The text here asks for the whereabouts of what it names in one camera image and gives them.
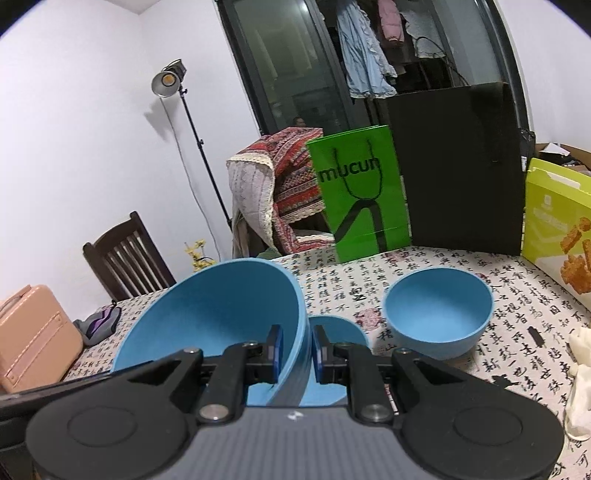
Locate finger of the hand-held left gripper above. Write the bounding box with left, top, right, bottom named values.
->
left=41, top=361, right=155, bottom=398

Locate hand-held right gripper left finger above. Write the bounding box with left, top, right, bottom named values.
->
left=128, top=324, right=284, bottom=425

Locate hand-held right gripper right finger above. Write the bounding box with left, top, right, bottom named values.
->
left=311, top=324, right=465, bottom=425

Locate blue bowl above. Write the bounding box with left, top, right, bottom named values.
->
left=383, top=267, right=495, bottom=361
left=302, top=315, right=371, bottom=407
left=112, top=257, right=311, bottom=407

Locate pink hard-shell case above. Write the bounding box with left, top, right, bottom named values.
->
left=0, top=284, right=85, bottom=394

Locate grey purple pouch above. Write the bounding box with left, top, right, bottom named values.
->
left=74, top=301, right=122, bottom=347

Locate yellow flower branch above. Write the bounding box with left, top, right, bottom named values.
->
left=185, top=239, right=218, bottom=272

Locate dark wooden chair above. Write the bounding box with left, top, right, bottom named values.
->
left=83, top=211, right=177, bottom=302

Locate white quilted cloth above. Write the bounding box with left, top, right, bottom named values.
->
left=226, top=154, right=278, bottom=257

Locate red patterned blanket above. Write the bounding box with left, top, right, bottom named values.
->
left=238, top=127, right=338, bottom=254

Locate green paper bag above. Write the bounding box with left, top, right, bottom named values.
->
left=305, top=124, right=413, bottom=265

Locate black paper bag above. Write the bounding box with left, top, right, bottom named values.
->
left=385, top=82, right=527, bottom=257

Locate yellow-green snack box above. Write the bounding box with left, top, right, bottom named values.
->
left=522, top=158, right=591, bottom=296

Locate white crumpled cloth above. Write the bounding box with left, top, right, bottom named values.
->
left=561, top=325, right=591, bottom=441

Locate black framed glass door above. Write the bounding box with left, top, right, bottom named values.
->
left=215, top=0, right=536, bottom=153

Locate studio lamp on stand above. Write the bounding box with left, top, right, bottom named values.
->
left=151, top=59, right=234, bottom=232

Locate light blue hanging shirt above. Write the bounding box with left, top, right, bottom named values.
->
left=336, top=0, right=398, bottom=100

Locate brown cardboard box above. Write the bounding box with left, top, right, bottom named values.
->
left=531, top=142, right=591, bottom=178

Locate pink hanging jacket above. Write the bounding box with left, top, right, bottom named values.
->
left=376, top=0, right=406, bottom=47

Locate white hanging shirt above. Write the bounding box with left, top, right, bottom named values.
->
left=402, top=0, right=446, bottom=58

